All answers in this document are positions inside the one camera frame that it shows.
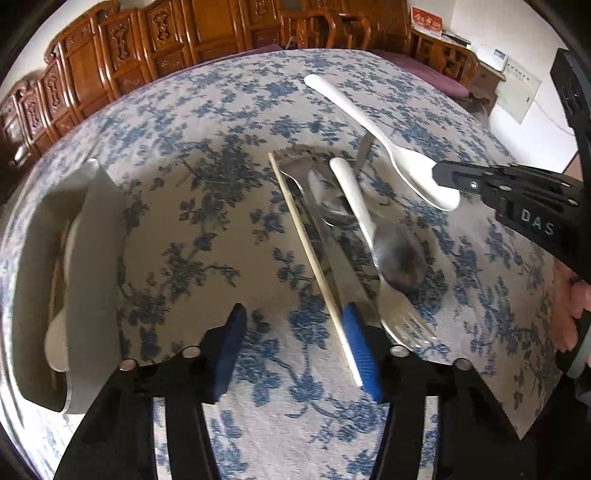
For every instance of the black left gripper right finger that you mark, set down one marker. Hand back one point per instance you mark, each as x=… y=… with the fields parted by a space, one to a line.
x=475 y=439

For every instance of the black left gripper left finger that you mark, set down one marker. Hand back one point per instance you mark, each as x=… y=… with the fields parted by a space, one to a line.
x=115 y=439

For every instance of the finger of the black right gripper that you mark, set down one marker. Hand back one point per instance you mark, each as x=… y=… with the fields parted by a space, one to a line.
x=474 y=179

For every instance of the white plastic spoon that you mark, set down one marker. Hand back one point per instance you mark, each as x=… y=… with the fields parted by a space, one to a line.
x=415 y=168

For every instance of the grey rectangular utensil tray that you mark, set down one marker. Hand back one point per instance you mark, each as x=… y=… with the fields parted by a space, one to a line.
x=91 y=300

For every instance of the white ceramic soup spoon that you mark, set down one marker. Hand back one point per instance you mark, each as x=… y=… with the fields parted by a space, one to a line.
x=55 y=343

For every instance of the person's right hand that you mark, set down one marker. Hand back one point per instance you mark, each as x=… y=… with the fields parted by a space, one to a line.
x=570 y=300

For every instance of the silver metal fork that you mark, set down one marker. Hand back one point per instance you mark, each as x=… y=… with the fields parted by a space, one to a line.
x=398 y=314

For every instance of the silver metal spoon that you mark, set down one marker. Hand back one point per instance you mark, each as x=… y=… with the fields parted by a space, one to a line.
x=332 y=203

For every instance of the red paper box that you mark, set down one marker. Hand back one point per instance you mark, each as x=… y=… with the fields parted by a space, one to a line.
x=427 y=22

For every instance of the blue floral tablecloth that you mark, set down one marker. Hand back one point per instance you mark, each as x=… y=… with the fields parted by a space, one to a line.
x=206 y=226

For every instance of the wooden armchair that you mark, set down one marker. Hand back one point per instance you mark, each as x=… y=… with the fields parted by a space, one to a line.
x=326 y=28

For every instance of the white wall panel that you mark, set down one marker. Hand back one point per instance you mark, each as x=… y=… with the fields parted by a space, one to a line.
x=517 y=92

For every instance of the white handled metal spoon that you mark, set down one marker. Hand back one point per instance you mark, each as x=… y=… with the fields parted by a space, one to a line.
x=396 y=251

